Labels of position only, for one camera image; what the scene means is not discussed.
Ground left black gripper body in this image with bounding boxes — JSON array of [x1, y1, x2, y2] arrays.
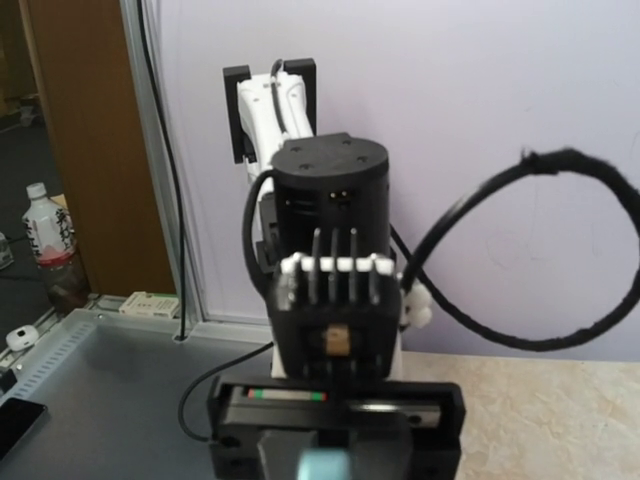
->
[[207, 375, 466, 479]]

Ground phone blue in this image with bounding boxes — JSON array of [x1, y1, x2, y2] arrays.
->
[[296, 448, 351, 480]]

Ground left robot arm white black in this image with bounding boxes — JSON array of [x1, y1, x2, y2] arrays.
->
[[207, 59, 466, 479]]

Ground black phone on shelf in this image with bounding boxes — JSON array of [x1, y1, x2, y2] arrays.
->
[[0, 397, 48, 460]]

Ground white green small box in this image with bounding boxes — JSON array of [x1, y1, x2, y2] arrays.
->
[[119, 291, 180, 319]]

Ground small white round device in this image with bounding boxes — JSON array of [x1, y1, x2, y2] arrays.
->
[[6, 325, 40, 352]]

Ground plastic drink bottle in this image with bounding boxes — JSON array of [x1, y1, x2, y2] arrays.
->
[[22, 182, 90, 315]]

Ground wooden door panel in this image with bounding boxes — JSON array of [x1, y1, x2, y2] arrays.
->
[[20, 1, 176, 296]]

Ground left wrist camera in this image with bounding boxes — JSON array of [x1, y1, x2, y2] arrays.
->
[[266, 228, 433, 384]]

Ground black looped camera cable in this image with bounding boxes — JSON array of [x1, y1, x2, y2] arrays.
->
[[402, 147, 640, 354]]

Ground left aluminium frame post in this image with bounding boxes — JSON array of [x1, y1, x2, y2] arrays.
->
[[120, 1, 271, 344]]

